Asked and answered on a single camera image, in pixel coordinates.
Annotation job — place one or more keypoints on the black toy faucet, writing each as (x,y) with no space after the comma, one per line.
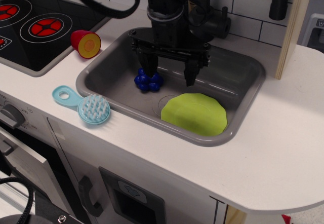
(207,23)

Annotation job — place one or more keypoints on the black toy stove top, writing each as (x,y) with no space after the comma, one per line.
(35,34)

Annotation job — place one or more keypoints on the grey dishwasher panel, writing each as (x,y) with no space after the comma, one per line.
(131,201)

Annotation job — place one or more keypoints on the wooden shelf side panel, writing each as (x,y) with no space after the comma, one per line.
(293,30)

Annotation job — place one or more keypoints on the grey oven knob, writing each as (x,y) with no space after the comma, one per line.
(11,116)

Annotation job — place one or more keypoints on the grey cabinet door handle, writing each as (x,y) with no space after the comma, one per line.
(84,188)

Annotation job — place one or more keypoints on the grey plastic sink basin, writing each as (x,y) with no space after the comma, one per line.
(231,78)

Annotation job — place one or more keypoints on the grey oven door handle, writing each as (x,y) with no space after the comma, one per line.
(7,147)

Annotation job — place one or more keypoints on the lime green plastic plate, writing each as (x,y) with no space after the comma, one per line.
(197,113)

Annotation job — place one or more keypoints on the red yellow toy fruit half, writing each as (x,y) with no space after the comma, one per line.
(86,43)

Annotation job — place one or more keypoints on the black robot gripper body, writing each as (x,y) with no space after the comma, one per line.
(170,37)

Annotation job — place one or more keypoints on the blue toy blueberry cluster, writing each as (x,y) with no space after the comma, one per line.
(146,83)

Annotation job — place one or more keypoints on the light blue scrub brush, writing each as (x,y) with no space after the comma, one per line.
(93,109)

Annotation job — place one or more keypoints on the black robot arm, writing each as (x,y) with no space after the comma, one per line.
(169,6)

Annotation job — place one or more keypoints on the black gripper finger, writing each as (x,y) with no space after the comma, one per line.
(192,68)
(149,62)

